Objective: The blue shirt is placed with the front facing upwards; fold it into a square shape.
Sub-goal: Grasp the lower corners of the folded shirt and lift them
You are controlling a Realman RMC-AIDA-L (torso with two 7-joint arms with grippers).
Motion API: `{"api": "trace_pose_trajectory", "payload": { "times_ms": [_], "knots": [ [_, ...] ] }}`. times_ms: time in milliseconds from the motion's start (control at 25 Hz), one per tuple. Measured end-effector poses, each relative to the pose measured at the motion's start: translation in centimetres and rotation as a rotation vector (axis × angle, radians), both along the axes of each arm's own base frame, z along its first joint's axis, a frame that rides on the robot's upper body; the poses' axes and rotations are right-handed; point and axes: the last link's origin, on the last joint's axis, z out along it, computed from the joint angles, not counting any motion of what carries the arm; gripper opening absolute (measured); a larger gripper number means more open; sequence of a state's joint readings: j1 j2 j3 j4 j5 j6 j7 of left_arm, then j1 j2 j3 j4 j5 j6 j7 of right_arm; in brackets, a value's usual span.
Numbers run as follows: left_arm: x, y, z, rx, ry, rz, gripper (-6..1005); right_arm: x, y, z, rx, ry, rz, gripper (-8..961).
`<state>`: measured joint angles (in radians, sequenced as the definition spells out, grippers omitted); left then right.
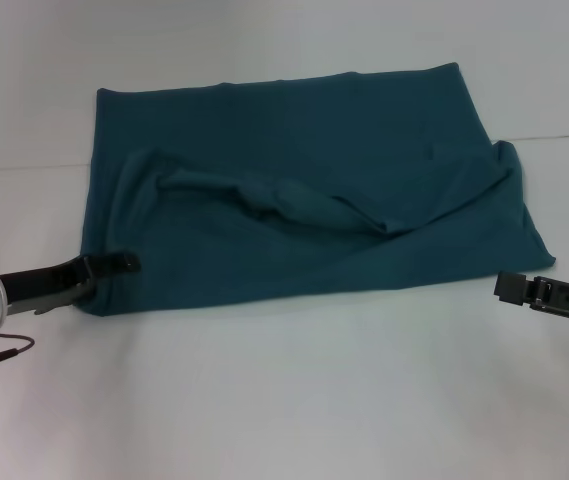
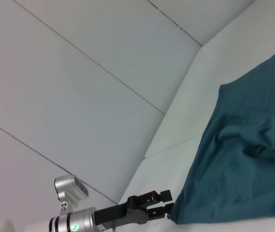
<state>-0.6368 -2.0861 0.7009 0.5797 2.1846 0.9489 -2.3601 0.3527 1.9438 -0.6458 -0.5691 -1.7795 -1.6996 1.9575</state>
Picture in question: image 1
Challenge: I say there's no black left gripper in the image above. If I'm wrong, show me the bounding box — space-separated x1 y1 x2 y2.
0 252 142 316

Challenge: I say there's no blue t-shirt with pink print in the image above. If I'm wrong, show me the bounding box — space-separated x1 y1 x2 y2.
77 62 558 319

